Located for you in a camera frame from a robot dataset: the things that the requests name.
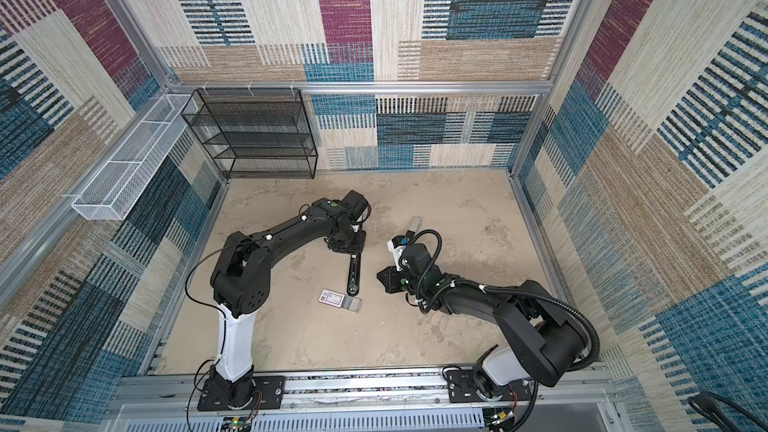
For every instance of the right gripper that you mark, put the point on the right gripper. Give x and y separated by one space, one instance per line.
390 275

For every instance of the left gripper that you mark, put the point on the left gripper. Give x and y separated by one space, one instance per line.
362 237

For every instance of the grey staple tray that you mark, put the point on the grey staple tray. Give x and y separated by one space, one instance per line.
352 304

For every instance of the red white staple box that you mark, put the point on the red white staple box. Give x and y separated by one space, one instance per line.
332 298

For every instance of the grey silver stapler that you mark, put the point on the grey silver stapler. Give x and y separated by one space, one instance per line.
414 226

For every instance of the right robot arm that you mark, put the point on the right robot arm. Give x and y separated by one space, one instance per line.
545 337

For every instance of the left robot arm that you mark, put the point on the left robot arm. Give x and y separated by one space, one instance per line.
241 283

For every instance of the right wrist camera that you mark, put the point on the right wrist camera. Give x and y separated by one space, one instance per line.
396 247

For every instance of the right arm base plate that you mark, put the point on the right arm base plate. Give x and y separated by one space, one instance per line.
468 385

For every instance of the black wire shelf rack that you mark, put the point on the black wire shelf rack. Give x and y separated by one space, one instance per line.
254 133

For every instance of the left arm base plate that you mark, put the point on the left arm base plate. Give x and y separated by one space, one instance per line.
248 393

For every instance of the aluminium front rail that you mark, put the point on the aluminium front rail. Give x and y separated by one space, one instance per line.
426 398

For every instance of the white mesh wall basket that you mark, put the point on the white mesh wall basket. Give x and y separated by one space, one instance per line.
114 190

